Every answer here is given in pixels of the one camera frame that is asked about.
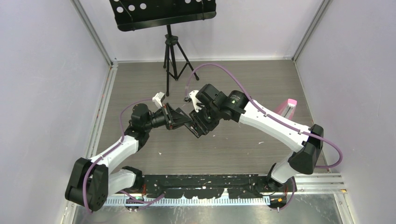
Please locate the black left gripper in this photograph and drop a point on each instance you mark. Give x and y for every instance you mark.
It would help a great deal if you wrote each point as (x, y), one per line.
(173, 118)

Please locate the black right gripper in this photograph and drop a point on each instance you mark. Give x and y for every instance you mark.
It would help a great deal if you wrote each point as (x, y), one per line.
(202, 128)

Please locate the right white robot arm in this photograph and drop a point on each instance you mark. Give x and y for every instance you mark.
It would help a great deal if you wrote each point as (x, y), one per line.
(212, 105)

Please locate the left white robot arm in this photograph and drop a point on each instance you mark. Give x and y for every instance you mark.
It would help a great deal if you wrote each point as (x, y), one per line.
(92, 180)

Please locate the pink metronome box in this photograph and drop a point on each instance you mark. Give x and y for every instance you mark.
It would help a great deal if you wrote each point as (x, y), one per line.
(287, 108)

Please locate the black music stand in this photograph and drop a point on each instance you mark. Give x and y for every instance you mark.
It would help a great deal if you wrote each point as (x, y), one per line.
(131, 15)

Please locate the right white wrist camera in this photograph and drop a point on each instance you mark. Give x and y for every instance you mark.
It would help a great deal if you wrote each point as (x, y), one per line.
(192, 98)

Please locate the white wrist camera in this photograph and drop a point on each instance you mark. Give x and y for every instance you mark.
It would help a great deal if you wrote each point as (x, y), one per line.
(158, 99)
(192, 98)

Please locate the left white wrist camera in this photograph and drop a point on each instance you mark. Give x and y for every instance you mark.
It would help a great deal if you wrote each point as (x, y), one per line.
(158, 99)

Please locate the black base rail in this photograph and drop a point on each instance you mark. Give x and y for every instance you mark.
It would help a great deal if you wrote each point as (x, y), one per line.
(236, 187)

